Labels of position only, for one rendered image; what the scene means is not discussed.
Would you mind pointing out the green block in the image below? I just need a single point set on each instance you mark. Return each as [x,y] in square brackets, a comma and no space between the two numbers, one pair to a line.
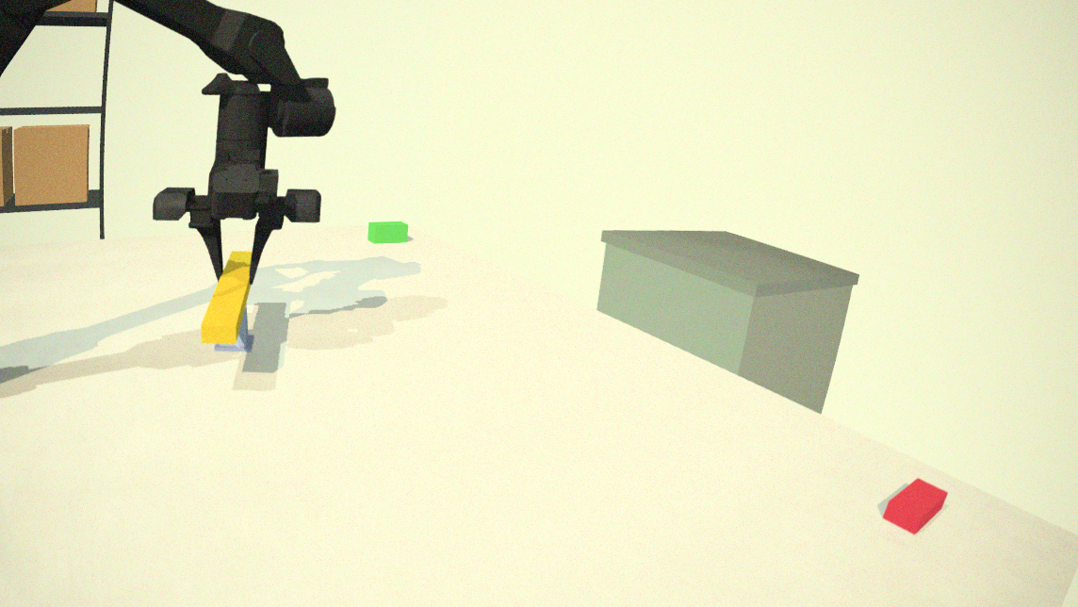
[387,232]

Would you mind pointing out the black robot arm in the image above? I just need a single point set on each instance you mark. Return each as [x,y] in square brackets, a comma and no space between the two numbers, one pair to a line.
[240,43]

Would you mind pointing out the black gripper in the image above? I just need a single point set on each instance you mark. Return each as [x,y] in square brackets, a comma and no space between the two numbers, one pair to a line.
[299,205]

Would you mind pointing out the yellow rectangular bar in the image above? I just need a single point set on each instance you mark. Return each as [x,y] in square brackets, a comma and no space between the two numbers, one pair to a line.
[224,315]

